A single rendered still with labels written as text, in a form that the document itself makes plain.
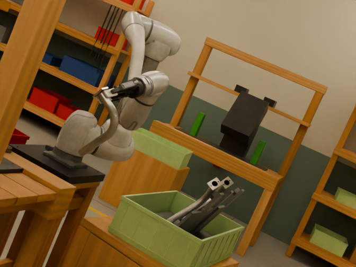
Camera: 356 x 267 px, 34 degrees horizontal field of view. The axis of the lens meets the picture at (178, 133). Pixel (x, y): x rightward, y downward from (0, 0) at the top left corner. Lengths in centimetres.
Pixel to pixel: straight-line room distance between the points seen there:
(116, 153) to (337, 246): 454
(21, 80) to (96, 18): 662
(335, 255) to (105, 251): 487
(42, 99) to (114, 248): 576
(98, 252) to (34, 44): 103
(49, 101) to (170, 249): 583
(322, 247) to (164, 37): 469
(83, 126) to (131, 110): 53
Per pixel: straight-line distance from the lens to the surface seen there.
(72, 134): 293
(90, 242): 261
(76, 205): 306
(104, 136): 217
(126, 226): 254
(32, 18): 195
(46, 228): 260
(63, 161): 295
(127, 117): 247
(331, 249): 716
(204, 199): 255
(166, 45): 293
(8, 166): 254
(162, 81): 242
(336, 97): 761
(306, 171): 762
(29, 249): 266
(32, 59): 197
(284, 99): 765
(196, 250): 241
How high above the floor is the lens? 158
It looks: 6 degrees down
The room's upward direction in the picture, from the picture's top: 24 degrees clockwise
